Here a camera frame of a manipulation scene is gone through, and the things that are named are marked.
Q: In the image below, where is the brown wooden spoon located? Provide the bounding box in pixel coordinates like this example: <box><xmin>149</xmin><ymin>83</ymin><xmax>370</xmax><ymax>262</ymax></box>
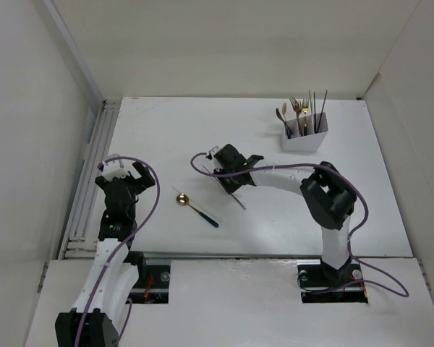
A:
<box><xmin>276</xmin><ymin>108</ymin><xmax>292</xmax><ymax>139</ymax></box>

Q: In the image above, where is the rose gold fork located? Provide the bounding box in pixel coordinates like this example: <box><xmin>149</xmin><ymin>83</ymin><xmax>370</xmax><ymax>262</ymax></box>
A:
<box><xmin>289</xmin><ymin>98</ymin><xmax>302</xmax><ymax>137</ymax></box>

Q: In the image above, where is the gold fork dark green handle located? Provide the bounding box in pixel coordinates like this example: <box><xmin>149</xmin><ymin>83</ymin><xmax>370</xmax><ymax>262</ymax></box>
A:
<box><xmin>294</xmin><ymin>100</ymin><xmax>303</xmax><ymax>137</ymax></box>

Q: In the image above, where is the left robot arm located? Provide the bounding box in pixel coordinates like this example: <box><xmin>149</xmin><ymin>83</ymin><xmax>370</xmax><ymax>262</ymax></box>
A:
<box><xmin>55</xmin><ymin>155</ymin><xmax>160</xmax><ymax>346</ymax></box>

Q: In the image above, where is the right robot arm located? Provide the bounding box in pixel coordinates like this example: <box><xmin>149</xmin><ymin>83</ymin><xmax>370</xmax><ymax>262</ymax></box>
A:
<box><xmin>206</xmin><ymin>144</ymin><xmax>357</xmax><ymax>291</ymax></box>

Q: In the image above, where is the lilac utensil container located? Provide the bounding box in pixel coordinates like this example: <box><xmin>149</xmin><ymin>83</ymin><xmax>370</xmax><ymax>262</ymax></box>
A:
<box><xmin>281</xmin><ymin>112</ymin><xmax>329</xmax><ymax>153</ymax></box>

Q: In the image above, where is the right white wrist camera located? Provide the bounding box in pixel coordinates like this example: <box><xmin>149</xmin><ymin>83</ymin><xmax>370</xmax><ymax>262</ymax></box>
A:
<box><xmin>205</xmin><ymin>146</ymin><xmax>220</xmax><ymax>160</ymax></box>

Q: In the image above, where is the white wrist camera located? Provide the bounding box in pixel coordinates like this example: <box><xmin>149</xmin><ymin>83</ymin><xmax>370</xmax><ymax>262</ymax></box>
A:
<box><xmin>98</xmin><ymin>155</ymin><xmax>128</xmax><ymax>181</ymax></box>
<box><xmin>205</xmin><ymin>146</ymin><xmax>220</xmax><ymax>160</ymax></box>

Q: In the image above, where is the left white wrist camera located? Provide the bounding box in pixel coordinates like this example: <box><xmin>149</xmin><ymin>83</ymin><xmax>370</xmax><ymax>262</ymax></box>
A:
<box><xmin>98</xmin><ymin>155</ymin><xmax>128</xmax><ymax>181</ymax></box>

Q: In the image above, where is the aluminium frame rail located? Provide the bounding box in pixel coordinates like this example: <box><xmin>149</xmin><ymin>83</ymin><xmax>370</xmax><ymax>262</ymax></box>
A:
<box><xmin>56</xmin><ymin>99</ymin><xmax>122</xmax><ymax>260</ymax></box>

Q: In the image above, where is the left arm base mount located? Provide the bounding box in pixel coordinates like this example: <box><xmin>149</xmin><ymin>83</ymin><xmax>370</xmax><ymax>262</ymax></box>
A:
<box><xmin>122</xmin><ymin>252</ymin><xmax>171</xmax><ymax>304</ymax></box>

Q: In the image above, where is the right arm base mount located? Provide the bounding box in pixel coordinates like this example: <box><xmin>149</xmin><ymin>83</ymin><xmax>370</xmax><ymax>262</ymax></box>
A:
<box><xmin>297</xmin><ymin>263</ymin><xmax>368</xmax><ymax>304</ymax></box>

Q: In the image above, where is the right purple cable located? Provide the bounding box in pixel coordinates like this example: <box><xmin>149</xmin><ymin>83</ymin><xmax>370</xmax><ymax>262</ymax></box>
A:
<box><xmin>190</xmin><ymin>152</ymin><xmax>409</xmax><ymax>298</ymax></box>

